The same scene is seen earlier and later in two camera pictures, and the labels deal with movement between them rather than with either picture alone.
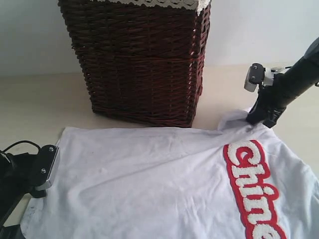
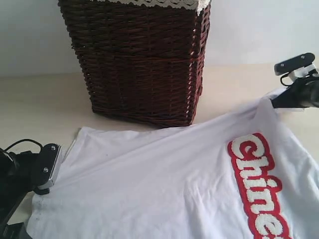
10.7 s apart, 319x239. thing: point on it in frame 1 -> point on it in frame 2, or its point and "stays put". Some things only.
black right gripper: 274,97 -> 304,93
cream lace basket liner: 200,5 stays put
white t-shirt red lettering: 239,179 stays put
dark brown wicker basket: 143,64 stays put
